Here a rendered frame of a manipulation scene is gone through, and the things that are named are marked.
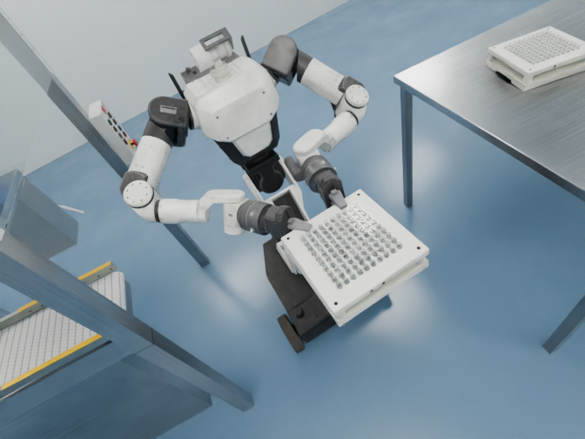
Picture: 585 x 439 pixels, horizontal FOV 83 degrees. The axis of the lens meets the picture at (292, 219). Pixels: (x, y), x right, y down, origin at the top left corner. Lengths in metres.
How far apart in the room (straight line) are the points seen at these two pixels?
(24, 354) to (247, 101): 1.06
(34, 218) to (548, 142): 1.51
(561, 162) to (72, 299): 1.35
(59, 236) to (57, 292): 0.28
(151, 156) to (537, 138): 1.19
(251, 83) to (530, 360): 1.59
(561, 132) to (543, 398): 1.04
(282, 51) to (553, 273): 1.63
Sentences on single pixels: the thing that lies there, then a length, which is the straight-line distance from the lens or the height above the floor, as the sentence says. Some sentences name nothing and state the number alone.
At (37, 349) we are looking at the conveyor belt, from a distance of 1.37.
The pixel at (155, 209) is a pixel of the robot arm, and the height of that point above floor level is 1.14.
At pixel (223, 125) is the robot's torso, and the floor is 1.18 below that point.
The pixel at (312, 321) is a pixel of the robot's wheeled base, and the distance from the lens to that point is 1.66.
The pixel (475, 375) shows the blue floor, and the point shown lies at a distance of 1.77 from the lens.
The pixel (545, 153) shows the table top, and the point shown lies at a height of 0.88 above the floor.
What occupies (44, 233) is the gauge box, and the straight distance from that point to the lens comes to 1.15.
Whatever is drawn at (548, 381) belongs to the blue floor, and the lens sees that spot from 1.84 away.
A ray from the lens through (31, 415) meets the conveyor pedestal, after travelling 1.58.
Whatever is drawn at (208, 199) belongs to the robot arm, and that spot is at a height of 1.12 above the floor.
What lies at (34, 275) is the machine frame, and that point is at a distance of 0.87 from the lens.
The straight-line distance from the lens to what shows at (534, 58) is 1.56.
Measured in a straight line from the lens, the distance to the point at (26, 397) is 1.38.
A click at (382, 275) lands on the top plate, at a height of 1.06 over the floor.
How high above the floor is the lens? 1.69
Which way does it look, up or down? 47 degrees down
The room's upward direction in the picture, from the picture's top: 23 degrees counter-clockwise
